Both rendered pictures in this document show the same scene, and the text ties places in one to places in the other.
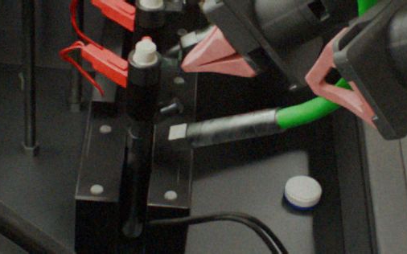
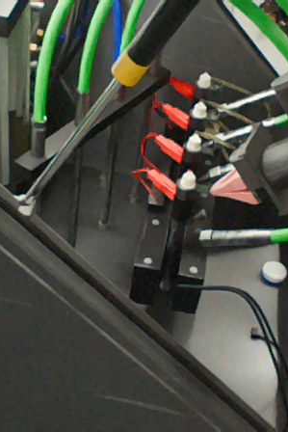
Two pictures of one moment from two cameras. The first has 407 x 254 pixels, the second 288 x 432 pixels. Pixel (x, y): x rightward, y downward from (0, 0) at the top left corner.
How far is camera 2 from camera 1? 0.08 m
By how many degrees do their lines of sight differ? 7
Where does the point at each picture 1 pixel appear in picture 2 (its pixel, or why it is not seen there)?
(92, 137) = (146, 226)
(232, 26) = (247, 173)
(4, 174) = (87, 239)
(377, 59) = not seen: outside the picture
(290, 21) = (284, 173)
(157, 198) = (184, 271)
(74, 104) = (133, 199)
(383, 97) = not seen: outside the picture
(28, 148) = (102, 225)
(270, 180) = (253, 261)
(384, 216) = not seen: outside the picture
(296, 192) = (270, 272)
